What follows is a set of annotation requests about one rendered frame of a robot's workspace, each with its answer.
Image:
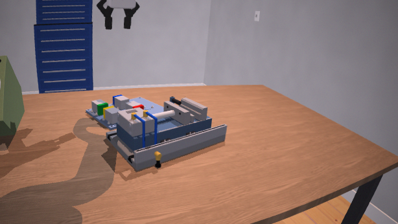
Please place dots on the white block with green end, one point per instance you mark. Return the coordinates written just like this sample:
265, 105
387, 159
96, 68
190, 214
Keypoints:
98, 105

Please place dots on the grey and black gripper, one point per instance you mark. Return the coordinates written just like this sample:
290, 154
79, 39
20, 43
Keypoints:
118, 4

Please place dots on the white block with red end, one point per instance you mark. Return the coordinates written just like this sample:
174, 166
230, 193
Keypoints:
133, 104

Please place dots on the white block with blue end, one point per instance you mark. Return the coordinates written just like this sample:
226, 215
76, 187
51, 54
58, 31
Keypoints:
119, 101

